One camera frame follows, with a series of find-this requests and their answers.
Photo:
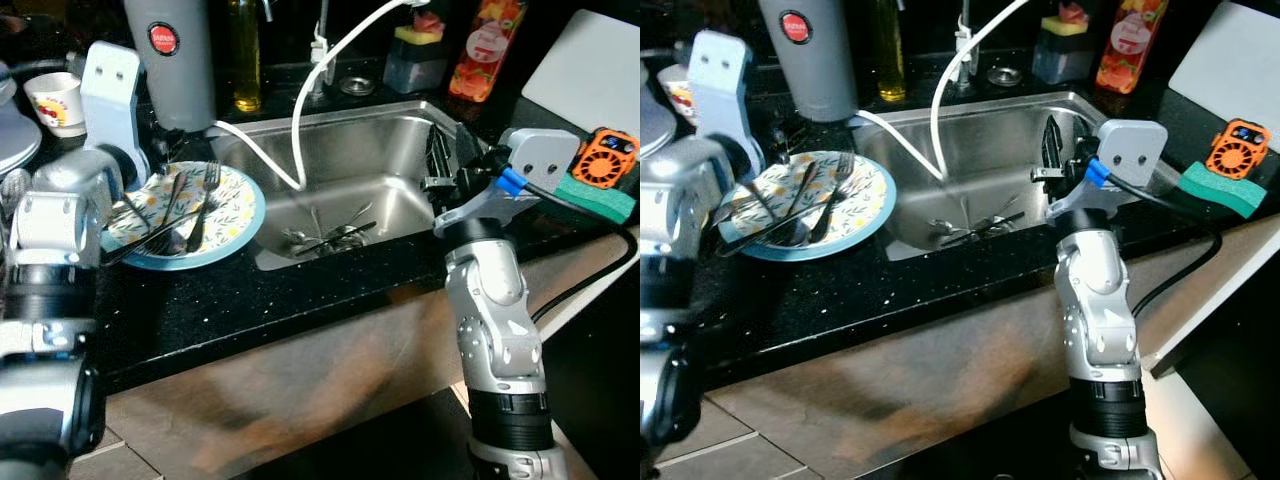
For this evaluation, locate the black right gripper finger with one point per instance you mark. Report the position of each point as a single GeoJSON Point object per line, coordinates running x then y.
{"type": "Point", "coordinates": [1050, 148]}
{"type": "Point", "coordinates": [1072, 135]}
{"type": "Point", "coordinates": [468, 142]}
{"type": "Point", "coordinates": [440, 155]}

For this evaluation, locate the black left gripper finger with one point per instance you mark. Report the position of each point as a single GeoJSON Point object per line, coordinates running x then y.
{"type": "Point", "coordinates": [150, 236]}
{"type": "Point", "coordinates": [770, 224]}
{"type": "Point", "coordinates": [768, 212]}
{"type": "Point", "coordinates": [150, 222]}

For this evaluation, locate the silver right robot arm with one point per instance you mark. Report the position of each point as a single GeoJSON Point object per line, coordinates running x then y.
{"type": "Point", "coordinates": [1100, 310]}
{"type": "Point", "coordinates": [495, 320]}

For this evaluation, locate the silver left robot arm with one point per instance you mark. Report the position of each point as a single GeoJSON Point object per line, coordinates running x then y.
{"type": "Point", "coordinates": [668, 250]}
{"type": "Point", "coordinates": [50, 300]}

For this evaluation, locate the stainless steel sink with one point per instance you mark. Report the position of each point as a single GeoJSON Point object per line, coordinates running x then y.
{"type": "Point", "coordinates": [1000, 150]}
{"type": "Point", "coordinates": [380, 165]}

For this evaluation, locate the silver fork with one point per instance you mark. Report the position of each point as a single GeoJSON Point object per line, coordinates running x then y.
{"type": "Point", "coordinates": [836, 195]}
{"type": "Point", "coordinates": [206, 205]}

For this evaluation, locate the floral plate with blue rim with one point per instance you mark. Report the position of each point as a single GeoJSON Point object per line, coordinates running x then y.
{"type": "Point", "coordinates": [232, 215]}
{"type": "Point", "coordinates": [862, 205]}

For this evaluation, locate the grey soap dispenser with sponge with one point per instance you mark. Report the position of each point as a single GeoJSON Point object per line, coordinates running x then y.
{"type": "Point", "coordinates": [1062, 50]}
{"type": "Point", "coordinates": [414, 60]}

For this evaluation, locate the round chrome countertop cap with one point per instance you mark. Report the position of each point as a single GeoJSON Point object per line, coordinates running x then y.
{"type": "Point", "coordinates": [1004, 75]}
{"type": "Point", "coordinates": [357, 85]}

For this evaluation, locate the red orange dish soap bottle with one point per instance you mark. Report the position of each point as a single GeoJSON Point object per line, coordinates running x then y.
{"type": "Point", "coordinates": [1130, 45]}
{"type": "Point", "coordinates": [482, 55]}

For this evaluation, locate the silver cutlery piece in sink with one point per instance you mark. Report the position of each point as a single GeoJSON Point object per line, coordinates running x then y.
{"type": "Point", "coordinates": [985, 225]}
{"type": "Point", "coordinates": [345, 232]}

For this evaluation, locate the grey bottle with red logo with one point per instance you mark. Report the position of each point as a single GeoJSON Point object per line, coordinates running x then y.
{"type": "Point", "coordinates": [175, 60]}
{"type": "Point", "coordinates": [810, 55]}

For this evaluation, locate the white mug with print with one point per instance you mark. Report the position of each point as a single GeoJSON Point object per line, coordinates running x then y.
{"type": "Point", "coordinates": [680, 98]}
{"type": "Point", "coordinates": [58, 105]}

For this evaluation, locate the green sponge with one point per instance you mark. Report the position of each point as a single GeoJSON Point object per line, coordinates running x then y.
{"type": "Point", "coordinates": [1220, 190]}
{"type": "Point", "coordinates": [595, 196]}

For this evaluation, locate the grey round plate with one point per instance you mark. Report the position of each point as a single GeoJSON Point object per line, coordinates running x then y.
{"type": "Point", "coordinates": [14, 135]}
{"type": "Point", "coordinates": [655, 125]}

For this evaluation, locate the orange black small device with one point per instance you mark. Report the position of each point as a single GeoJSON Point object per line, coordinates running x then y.
{"type": "Point", "coordinates": [604, 158]}
{"type": "Point", "coordinates": [1238, 148]}

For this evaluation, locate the olive oil glass bottle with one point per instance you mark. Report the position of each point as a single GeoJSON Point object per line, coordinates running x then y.
{"type": "Point", "coordinates": [888, 55]}
{"type": "Point", "coordinates": [245, 60]}

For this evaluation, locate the silver spoon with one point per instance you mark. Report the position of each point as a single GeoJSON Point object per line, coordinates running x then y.
{"type": "Point", "coordinates": [305, 238]}
{"type": "Point", "coordinates": [945, 228]}

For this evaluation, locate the chrome faucet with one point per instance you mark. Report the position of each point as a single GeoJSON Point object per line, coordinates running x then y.
{"type": "Point", "coordinates": [321, 50]}
{"type": "Point", "coordinates": [964, 45]}

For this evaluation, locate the white cutting board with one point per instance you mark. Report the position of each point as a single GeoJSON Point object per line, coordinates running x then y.
{"type": "Point", "coordinates": [1235, 60]}
{"type": "Point", "coordinates": [590, 75]}

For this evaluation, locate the brown cabinet front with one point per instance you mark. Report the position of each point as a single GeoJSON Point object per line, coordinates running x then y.
{"type": "Point", "coordinates": [950, 380]}
{"type": "Point", "coordinates": [330, 380]}

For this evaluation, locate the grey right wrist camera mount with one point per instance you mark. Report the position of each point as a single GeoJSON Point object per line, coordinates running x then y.
{"type": "Point", "coordinates": [545, 155]}
{"type": "Point", "coordinates": [1135, 150]}

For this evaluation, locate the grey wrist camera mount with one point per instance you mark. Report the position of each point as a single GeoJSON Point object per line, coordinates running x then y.
{"type": "Point", "coordinates": [545, 155]}
{"type": "Point", "coordinates": [112, 95]}
{"type": "Point", "coordinates": [1135, 150]}
{"type": "Point", "coordinates": [722, 85]}

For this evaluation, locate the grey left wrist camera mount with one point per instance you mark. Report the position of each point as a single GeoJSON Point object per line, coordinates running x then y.
{"type": "Point", "coordinates": [112, 95]}
{"type": "Point", "coordinates": [722, 85]}

